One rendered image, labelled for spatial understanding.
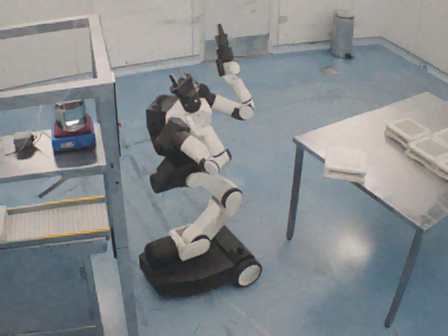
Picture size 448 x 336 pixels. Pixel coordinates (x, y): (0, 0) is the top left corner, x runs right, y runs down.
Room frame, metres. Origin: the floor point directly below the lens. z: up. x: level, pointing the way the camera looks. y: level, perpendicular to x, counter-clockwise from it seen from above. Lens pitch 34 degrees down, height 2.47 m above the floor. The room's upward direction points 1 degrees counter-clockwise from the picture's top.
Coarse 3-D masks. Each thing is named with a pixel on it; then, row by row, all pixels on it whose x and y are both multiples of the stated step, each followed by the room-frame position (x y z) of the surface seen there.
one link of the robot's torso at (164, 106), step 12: (168, 96) 2.67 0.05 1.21; (156, 108) 2.52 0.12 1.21; (168, 108) 2.52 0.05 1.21; (180, 108) 2.51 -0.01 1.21; (156, 120) 2.50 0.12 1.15; (168, 120) 2.44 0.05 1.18; (204, 120) 2.48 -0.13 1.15; (156, 132) 2.50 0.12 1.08; (192, 132) 2.40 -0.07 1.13; (156, 144) 2.48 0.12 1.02; (204, 144) 2.53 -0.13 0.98; (168, 156) 2.48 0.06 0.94; (180, 156) 2.45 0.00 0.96
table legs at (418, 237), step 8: (296, 152) 2.87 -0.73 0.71; (296, 160) 2.86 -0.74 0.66; (296, 168) 2.85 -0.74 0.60; (296, 176) 2.85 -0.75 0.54; (296, 184) 2.84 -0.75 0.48; (296, 192) 2.85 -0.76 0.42; (296, 200) 2.85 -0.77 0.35; (296, 208) 2.86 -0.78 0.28; (288, 224) 2.86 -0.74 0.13; (288, 232) 2.86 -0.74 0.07; (416, 232) 1.98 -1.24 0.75; (416, 240) 1.97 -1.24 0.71; (416, 248) 1.96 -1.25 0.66; (408, 256) 1.98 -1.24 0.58; (416, 256) 1.97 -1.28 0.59; (408, 264) 1.97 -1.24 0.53; (408, 272) 1.96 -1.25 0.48; (400, 280) 1.98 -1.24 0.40; (408, 280) 1.97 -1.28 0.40; (400, 288) 1.97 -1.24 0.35; (400, 296) 1.96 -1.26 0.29; (392, 304) 1.98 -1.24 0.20; (392, 312) 1.96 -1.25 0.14; (392, 320) 1.96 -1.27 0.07
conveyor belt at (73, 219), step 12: (96, 204) 2.23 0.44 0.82; (12, 216) 2.14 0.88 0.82; (24, 216) 2.14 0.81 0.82; (36, 216) 2.13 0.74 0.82; (48, 216) 2.13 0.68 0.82; (60, 216) 2.13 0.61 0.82; (72, 216) 2.13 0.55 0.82; (84, 216) 2.13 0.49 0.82; (96, 216) 2.13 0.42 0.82; (12, 228) 2.04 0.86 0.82; (24, 228) 2.04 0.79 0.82; (36, 228) 2.04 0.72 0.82; (48, 228) 2.04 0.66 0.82; (60, 228) 2.04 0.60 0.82; (72, 228) 2.04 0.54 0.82; (84, 228) 2.04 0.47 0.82; (96, 228) 2.04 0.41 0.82
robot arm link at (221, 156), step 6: (204, 138) 2.17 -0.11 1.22; (210, 138) 2.17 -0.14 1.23; (216, 138) 2.18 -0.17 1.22; (210, 144) 2.16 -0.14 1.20; (216, 144) 2.16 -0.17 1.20; (210, 150) 2.16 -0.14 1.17; (216, 150) 2.15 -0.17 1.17; (222, 150) 2.16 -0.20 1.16; (228, 150) 2.21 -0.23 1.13; (216, 156) 2.15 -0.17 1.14; (222, 156) 2.15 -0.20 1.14; (228, 156) 2.19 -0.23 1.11; (216, 162) 2.14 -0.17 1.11; (222, 162) 2.14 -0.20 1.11
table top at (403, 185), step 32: (416, 96) 3.53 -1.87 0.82; (320, 128) 2.99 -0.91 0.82; (352, 128) 2.99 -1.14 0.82; (384, 128) 3.00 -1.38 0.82; (320, 160) 2.65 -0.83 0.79; (384, 160) 2.60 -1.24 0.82; (416, 160) 2.59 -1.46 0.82; (384, 192) 2.27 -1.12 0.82; (416, 192) 2.25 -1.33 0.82; (416, 224) 1.98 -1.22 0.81
